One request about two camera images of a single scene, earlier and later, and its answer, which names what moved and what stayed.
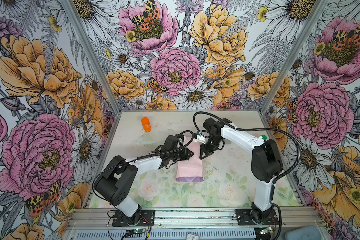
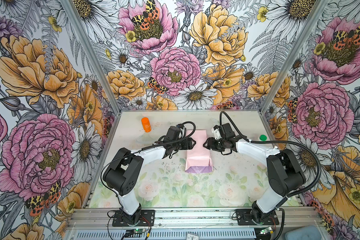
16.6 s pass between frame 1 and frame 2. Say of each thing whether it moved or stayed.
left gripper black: moved
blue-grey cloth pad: stayed
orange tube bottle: stayed
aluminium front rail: stayed
